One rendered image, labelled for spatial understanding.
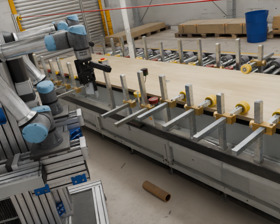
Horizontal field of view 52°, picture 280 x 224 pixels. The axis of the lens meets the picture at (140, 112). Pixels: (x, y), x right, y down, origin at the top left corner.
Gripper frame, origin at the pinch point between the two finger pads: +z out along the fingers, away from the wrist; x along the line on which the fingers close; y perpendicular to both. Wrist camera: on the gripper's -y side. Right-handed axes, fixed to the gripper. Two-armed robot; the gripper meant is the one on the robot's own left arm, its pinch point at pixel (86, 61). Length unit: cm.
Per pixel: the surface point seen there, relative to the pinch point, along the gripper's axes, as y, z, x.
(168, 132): -49, 62, 32
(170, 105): -52, 37, 36
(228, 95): -99, 42, 36
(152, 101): -44, 41, 10
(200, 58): -123, 38, -66
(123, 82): -27.4, 27.4, -14.3
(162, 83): -50, 21, 30
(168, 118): -50, 50, 30
